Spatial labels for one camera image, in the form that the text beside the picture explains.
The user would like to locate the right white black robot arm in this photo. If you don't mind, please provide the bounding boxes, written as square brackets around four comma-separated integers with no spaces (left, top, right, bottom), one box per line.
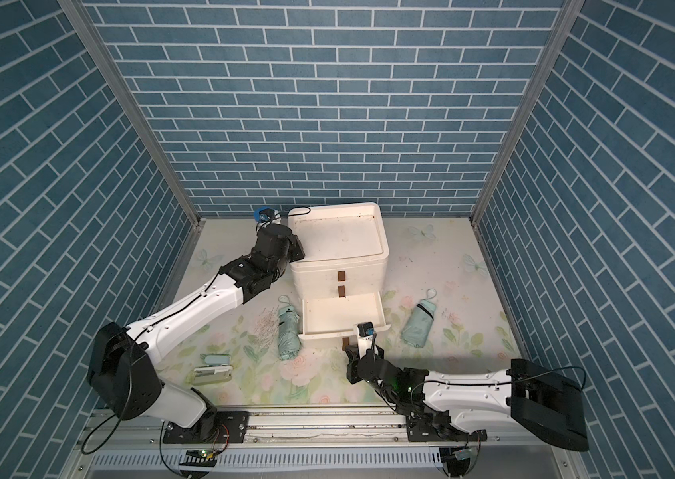
[345,345,589,452]

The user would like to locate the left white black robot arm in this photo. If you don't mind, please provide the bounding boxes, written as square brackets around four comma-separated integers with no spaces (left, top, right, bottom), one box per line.
[87,223,305,429]

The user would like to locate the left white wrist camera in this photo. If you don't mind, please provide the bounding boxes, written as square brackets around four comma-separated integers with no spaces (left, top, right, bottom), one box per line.
[255,207,282,227]

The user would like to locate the green circuit board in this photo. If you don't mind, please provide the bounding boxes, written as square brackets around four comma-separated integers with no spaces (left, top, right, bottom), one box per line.
[179,449,218,468]

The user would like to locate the floral table mat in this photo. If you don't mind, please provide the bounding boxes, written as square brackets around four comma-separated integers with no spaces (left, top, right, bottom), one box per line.
[157,218,519,405]

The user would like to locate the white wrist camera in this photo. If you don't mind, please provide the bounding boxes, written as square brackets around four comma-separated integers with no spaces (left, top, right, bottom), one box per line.
[255,207,282,227]
[355,321,377,358]

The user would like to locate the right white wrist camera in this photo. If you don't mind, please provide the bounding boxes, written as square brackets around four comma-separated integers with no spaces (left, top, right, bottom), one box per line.
[355,321,377,358]

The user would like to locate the white slotted cable duct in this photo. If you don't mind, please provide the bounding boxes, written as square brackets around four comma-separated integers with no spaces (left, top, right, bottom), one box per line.
[92,446,441,473]

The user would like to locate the green umbrella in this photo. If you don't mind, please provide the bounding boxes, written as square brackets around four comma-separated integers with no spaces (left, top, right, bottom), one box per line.
[278,295,302,361]
[401,289,437,348]

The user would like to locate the white plastic drawer cabinet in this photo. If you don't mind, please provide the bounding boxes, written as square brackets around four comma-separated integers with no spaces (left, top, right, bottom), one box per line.
[288,203,389,299]

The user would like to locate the metal base rail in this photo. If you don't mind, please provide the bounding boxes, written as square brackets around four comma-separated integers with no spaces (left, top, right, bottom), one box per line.
[80,404,543,451]

